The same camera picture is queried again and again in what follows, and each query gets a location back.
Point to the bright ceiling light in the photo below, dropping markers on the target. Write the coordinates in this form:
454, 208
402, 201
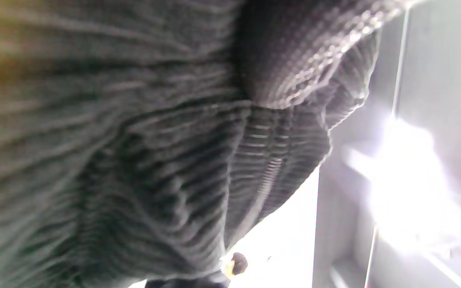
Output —
406, 180

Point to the person's left hand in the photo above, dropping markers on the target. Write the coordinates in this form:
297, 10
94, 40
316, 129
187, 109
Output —
134, 140

